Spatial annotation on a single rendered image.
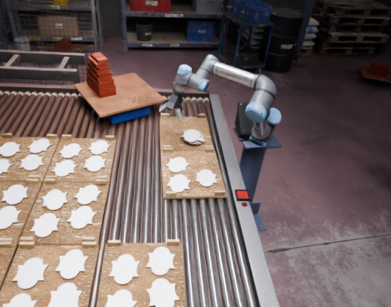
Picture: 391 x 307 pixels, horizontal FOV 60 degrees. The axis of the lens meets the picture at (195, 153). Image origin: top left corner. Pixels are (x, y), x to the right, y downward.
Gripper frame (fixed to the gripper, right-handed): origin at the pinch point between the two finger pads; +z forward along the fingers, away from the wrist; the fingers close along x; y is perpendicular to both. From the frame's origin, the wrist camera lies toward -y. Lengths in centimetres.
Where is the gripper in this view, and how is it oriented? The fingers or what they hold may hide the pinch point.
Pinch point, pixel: (169, 117)
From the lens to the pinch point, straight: 218.2
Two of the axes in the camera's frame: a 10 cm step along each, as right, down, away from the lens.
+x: -9.1, -4.0, 0.4
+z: -2.9, 7.3, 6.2
